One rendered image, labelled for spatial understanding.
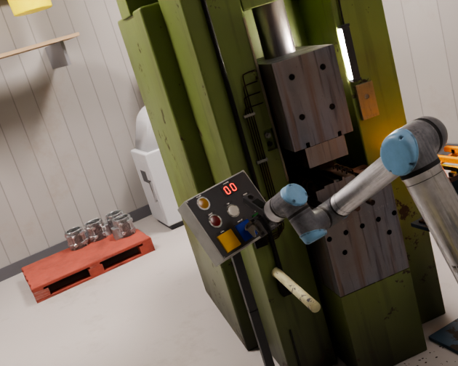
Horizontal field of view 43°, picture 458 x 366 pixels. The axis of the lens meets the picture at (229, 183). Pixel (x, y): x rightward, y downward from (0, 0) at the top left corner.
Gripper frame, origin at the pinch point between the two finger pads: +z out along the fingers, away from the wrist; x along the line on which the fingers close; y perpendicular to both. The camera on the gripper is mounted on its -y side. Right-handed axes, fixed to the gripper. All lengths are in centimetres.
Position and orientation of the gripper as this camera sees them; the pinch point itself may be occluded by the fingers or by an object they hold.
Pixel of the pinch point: (246, 226)
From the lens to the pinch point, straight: 236.7
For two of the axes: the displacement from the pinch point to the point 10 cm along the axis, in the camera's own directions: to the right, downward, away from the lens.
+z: -4.3, 4.3, 7.9
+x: 7.1, -3.9, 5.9
